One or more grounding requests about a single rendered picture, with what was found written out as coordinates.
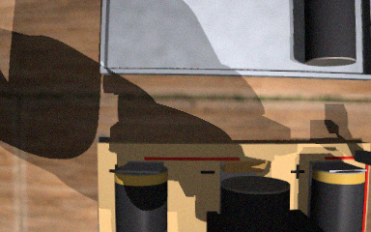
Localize black battery with gold end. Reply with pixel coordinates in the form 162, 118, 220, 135
220, 176, 291, 232
310, 165, 365, 232
114, 166, 168, 232
304, 0, 357, 67

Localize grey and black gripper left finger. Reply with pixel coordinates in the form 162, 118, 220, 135
207, 211, 227, 232

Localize pale yellow flat board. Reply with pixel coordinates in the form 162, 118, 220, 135
98, 142, 371, 232

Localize white shallow tray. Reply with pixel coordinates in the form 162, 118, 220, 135
100, 0, 371, 81

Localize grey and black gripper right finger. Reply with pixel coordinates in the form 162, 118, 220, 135
289, 210, 325, 232

